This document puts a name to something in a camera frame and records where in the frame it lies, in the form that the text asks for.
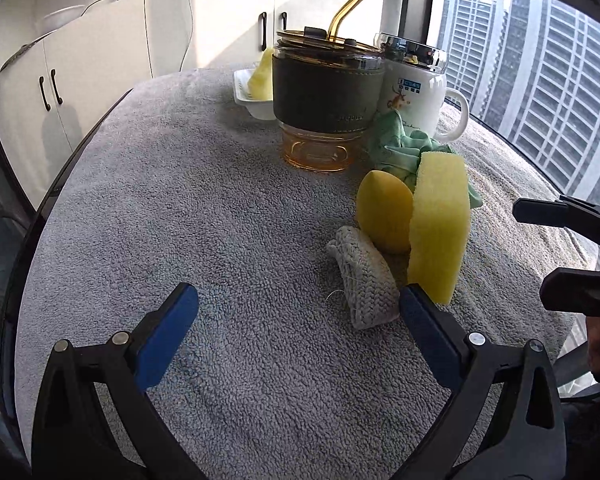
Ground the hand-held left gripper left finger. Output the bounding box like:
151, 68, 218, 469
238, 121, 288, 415
30, 282, 208, 480

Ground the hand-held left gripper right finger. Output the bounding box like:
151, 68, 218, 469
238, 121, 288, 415
390, 284, 567, 480

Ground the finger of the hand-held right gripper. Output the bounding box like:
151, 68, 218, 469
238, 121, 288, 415
539, 265, 600, 319
512, 194, 600, 247

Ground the grey knitted cloth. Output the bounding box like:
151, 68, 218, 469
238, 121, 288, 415
325, 225, 401, 331

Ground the yellow rectangular sponge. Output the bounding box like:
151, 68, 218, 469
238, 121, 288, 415
248, 47, 276, 102
406, 150, 472, 306

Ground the white plastic tray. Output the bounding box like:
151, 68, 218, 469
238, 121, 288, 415
233, 67, 279, 121

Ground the apartment building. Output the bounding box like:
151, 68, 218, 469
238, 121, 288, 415
480, 0, 600, 198
436, 0, 511, 112

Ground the grey towel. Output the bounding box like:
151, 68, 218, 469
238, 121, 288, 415
14, 66, 600, 480

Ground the yellow egg-shaped sponge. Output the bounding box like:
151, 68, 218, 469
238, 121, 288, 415
355, 169, 415, 255

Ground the green cloth scrunchie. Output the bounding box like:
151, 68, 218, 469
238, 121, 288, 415
369, 110, 484, 212

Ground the white mug with chrome lid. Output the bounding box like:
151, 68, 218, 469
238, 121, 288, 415
372, 32, 471, 142

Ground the glass cup with dark sleeve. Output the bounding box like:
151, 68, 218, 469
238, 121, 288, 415
272, 26, 386, 174

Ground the white cabinet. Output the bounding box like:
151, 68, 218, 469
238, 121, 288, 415
0, 0, 387, 206

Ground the amber glass straw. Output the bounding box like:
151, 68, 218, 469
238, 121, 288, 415
328, 0, 372, 44

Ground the grey rag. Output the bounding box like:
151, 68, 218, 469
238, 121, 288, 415
0, 41, 37, 74

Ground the black window frame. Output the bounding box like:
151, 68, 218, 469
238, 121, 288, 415
399, 0, 437, 44

